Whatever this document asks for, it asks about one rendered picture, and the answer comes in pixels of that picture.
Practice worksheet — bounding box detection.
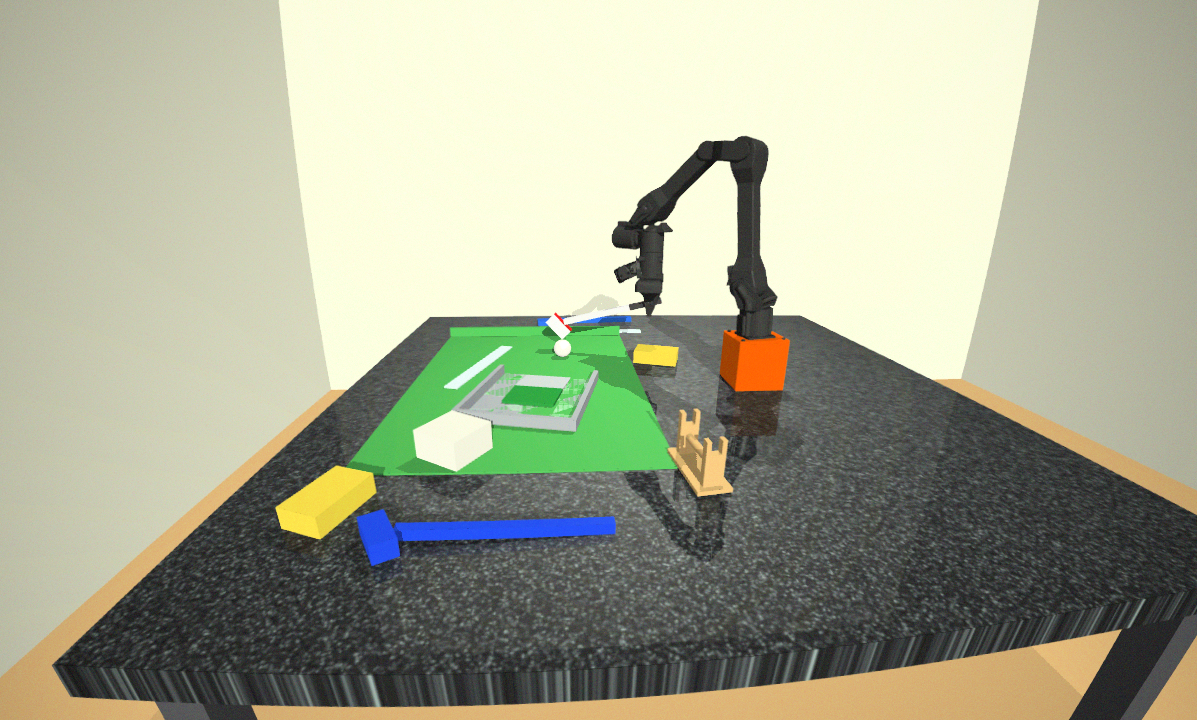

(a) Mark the green flat mat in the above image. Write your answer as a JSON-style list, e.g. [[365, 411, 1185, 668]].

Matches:
[[346, 335, 678, 476]]

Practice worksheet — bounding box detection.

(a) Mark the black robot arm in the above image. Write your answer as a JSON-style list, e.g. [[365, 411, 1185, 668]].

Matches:
[[610, 135, 778, 340]]

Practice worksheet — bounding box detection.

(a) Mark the yellow rectangular block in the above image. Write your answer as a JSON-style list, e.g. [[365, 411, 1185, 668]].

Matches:
[[277, 466, 376, 539], [634, 344, 679, 367]]

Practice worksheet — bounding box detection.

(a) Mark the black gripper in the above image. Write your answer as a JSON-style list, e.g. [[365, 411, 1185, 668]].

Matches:
[[634, 251, 664, 317]]

